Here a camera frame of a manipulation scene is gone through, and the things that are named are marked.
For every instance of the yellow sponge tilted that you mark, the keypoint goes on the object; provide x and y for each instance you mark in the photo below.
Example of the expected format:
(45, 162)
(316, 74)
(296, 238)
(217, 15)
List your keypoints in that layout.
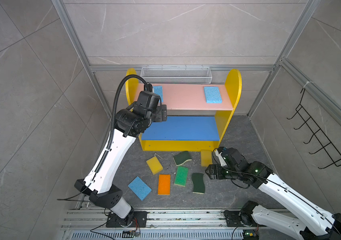
(154, 165)

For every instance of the blue lower shelf board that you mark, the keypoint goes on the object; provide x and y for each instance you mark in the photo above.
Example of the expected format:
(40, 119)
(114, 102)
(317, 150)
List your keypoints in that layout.
(183, 128)

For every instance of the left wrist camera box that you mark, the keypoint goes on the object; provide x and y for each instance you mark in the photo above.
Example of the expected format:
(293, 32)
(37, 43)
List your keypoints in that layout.
(146, 104)

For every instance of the white wire mesh basket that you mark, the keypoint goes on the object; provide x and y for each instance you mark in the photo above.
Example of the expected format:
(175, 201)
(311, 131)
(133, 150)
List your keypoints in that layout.
(176, 75)

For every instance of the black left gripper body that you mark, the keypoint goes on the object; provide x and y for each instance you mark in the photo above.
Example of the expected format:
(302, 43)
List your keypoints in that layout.
(159, 114)

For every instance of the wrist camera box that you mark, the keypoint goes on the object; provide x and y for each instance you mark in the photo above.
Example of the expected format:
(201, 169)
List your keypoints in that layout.
(228, 157)
(146, 104)

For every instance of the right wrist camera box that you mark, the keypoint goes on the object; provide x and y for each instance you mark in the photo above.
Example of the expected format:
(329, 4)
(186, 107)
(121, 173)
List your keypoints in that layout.
(228, 157)

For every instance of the light blue cellulose sponge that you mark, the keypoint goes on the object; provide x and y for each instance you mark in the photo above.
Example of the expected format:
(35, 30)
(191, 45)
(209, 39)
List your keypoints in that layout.
(212, 95)

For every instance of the dark green wavy sponge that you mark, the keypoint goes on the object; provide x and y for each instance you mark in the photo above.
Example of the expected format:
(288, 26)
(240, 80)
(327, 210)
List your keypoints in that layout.
(198, 183)
(182, 158)

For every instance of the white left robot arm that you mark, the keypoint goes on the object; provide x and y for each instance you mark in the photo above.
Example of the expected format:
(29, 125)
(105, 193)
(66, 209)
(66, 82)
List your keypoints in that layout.
(129, 123)

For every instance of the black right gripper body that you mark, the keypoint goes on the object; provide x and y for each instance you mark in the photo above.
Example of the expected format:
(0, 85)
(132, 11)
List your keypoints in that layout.
(223, 172)

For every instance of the yellow rectangular sponge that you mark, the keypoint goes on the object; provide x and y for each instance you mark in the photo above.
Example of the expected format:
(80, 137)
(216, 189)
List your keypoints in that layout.
(206, 158)

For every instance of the black wire hook rack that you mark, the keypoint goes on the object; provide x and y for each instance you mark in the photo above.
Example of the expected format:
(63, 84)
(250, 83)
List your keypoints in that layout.
(317, 133)

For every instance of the dark green wavy sponge front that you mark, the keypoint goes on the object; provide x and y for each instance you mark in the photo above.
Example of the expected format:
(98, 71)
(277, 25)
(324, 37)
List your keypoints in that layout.
(198, 183)

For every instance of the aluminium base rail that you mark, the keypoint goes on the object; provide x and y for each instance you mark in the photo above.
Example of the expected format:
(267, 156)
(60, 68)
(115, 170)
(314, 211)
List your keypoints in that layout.
(184, 224)

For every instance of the orange sponge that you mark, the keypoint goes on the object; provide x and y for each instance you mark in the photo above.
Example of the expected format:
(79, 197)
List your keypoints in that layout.
(164, 185)

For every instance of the blue sponge on floor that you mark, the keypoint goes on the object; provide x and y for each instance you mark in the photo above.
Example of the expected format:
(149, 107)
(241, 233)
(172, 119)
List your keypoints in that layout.
(139, 188)

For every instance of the yellow shelf unit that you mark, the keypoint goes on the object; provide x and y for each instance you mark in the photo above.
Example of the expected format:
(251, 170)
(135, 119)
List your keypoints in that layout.
(233, 85)

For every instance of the bright green sponge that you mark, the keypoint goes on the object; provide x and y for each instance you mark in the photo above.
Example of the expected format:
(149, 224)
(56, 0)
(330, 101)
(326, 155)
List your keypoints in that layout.
(181, 176)

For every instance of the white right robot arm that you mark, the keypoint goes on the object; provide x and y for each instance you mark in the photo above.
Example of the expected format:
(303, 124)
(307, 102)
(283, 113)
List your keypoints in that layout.
(309, 221)

